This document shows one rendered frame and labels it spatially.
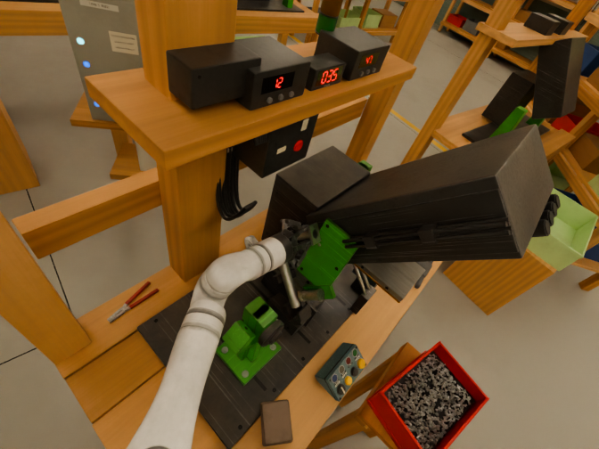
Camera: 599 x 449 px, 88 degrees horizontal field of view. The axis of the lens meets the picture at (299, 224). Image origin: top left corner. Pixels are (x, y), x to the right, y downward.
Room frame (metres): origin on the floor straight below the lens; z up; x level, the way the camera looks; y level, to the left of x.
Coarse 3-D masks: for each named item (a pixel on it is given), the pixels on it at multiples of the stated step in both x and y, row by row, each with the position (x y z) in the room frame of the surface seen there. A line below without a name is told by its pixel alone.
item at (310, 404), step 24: (432, 264) 0.95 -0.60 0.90; (360, 312) 0.60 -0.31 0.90; (384, 312) 0.63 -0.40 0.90; (336, 336) 0.48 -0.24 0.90; (360, 336) 0.51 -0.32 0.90; (384, 336) 0.54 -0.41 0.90; (312, 360) 0.38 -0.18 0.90; (312, 384) 0.31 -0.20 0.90; (312, 408) 0.25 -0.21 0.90; (312, 432) 0.19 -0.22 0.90
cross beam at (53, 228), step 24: (336, 120) 1.23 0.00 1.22; (240, 168) 0.77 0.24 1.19; (96, 192) 0.43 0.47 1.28; (120, 192) 0.45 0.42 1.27; (144, 192) 0.49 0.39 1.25; (24, 216) 0.31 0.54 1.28; (48, 216) 0.33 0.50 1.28; (72, 216) 0.35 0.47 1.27; (96, 216) 0.39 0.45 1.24; (120, 216) 0.43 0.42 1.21; (48, 240) 0.30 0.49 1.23; (72, 240) 0.33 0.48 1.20
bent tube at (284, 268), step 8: (312, 224) 0.59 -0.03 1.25; (312, 232) 0.57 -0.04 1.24; (312, 240) 0.55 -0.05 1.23; (320, 240) 0.58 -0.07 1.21; (288, 272) 0.54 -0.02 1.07; (288, 280) 0.52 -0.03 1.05; (288, 288) 0.51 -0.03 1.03; (288, 296) 0.50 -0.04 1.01; (296, 296) 0.50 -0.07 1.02; (296, 304) 0.48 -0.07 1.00
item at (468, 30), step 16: (464, 0) 9.70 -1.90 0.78; (480, 0) 10.05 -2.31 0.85; (496, 0) 9.39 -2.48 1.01; (560, 0) 8.57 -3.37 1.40; (448, 16) 9.90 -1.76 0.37; (528, 16) 8.91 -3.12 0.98; (464, 32) 9.50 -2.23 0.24; (592, 32) 8.47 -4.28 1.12; (496, 48) 8.95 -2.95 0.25; (528, 64) 8.46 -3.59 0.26
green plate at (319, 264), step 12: (324, 228) 0.59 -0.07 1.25; (336, 228) 0.59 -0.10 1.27; (324, 240) 0.58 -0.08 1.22; (336, 240) 0.57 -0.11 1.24; (312, 252) 0.57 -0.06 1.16; (324, 252) 0.56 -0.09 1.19; (336, 252) 0.56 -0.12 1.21; (348, 252) 0.55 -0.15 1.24; (300, 264) 0.56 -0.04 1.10; (312, 264) 0.55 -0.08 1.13; (324, 264) 0.55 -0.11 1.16; (336, 264) 0.54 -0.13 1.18; (312, 276) 0.54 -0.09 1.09; (324, 276) 0.53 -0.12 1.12; (336, 276) 0.52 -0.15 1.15
